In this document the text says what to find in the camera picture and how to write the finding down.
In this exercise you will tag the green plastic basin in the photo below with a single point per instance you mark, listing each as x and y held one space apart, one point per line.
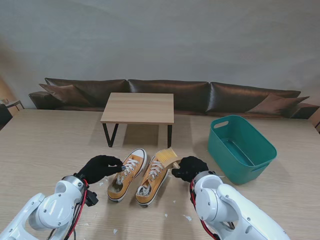
250 140

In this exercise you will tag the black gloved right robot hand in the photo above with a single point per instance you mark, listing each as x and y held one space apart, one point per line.
191 167

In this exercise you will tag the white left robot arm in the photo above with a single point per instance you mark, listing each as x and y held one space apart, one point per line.
50 212

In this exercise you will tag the brown leather sofa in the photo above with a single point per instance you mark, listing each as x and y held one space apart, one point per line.
187 87

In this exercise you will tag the light wooden side table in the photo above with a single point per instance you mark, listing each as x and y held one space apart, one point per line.
13 103

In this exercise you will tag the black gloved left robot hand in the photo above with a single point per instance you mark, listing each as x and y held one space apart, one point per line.
97 168

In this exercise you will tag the wooden hand brush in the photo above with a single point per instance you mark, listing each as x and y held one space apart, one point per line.
166 156

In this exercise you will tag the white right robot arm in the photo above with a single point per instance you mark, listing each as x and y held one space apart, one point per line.
225 200

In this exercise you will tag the light wooden furniture edge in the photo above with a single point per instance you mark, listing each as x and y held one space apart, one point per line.
316 122

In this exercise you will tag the brown leather cushion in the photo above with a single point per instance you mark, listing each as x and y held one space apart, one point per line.
275 103
65 92

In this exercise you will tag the yellow canvas sneaker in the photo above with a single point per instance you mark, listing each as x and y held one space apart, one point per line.
152 185
133 161

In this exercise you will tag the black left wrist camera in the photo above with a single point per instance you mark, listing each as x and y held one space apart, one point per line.
91 198

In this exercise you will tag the small wooden black-legged table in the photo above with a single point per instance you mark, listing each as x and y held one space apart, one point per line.
140 107

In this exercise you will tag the dark chair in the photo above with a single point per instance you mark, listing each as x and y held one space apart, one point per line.
3 116

